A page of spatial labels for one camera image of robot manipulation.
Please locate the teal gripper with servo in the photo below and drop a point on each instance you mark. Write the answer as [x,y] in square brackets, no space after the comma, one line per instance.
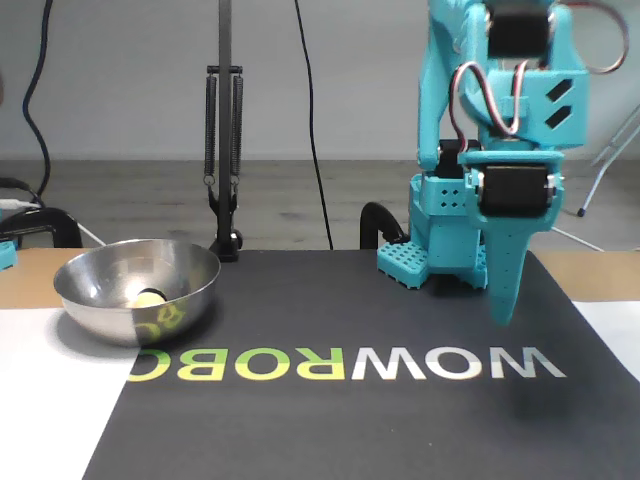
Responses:
[510,190]

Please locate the small orange ball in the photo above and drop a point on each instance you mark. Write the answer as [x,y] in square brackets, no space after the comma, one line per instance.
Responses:
[147,300]

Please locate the teal 3D-printed robot arm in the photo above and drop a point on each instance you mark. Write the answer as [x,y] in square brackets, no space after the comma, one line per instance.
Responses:
[435,100]

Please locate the round metal bowl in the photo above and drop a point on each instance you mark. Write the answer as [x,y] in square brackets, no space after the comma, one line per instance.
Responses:
[90,310]

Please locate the white folding stand legs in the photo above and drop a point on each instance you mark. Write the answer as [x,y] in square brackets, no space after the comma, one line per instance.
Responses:
[598,180]

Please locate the black C-clamp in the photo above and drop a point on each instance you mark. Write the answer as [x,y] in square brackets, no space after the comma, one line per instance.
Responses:
[372,225]
[45,220]

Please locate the black WOWROBO mat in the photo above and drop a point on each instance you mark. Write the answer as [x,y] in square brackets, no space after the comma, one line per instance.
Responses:
[350,440]

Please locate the black clamp right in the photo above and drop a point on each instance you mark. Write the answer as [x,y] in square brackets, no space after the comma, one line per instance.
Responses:
[226,150]

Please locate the white sheet under mat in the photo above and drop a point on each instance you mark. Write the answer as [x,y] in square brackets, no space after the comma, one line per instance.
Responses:
[50,400]

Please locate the small teal printed piece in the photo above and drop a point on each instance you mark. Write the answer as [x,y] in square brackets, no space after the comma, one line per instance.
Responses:
[7,255]

